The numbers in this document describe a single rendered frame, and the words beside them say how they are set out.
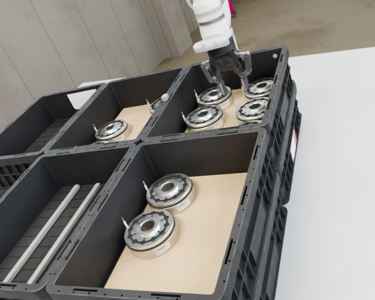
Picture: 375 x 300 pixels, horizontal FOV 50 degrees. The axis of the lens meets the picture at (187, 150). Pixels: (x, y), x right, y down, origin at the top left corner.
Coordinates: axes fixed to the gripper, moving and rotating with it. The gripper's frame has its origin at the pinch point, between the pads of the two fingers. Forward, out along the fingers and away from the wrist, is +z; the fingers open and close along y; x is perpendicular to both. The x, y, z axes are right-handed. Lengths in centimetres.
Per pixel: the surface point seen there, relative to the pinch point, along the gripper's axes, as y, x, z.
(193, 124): 8.7, 13.8, 1.8
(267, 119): -14.3, 27.6, -4.2
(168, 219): 3.9, 47.8, 2.4
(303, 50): 14, -226, 85
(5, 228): 44, 50, 0
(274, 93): -14.5, 17.0, -4.3
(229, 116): 1.5, 6.6, 5.1
